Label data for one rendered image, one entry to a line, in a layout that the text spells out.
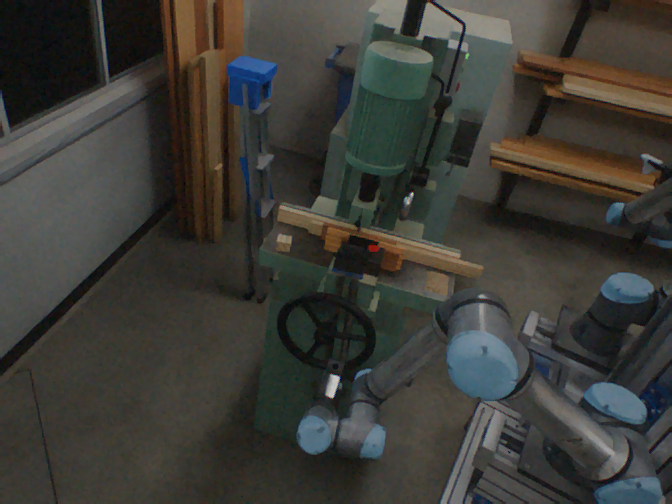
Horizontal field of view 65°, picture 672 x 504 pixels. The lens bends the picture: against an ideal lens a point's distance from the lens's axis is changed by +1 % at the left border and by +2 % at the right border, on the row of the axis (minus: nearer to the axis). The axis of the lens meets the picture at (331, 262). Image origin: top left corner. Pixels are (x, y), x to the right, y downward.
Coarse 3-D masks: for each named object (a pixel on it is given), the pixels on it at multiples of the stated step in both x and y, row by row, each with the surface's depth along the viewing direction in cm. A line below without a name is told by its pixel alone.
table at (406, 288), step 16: (288, 224) 171; (272, 240) 162; (304, 240) 165; (320, 240) 167; (272, 256) 158; (288, 256) 157; (304, 256) 159; (320, 256) 160; (288, 272) 160; (304, 272) 159; (320, 272) 157; (384, 272) 159; (400, 272) 160; (416, 272) 162; (448, 272) 164; (320, 288) 153; (384, 288) 155; (400, 288) 154; (416, 288) 155; (448, 288) 158; (400, 304) 157; (416, 304) 156; (432, 304) 154
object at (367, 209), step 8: (360, 200) 157; (376, 200) 159; (352, 208) 155; (360, 208) 155; (368, 208) 154; (376, 208) 165; (352, 216) 157; (368, 216) 156; (360, 224) 158; (368, 224) 157
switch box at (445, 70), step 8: (448, 48) 154; (456, 48) 154; (464, 48) 155; (448, 56) 155; (464, 56) 154; (448, 64) 156; (440, 72) 158; (448, 72) 158; (456, 72) 157; (448, 80) 159; (456, 80) 159; (440, 88) 161
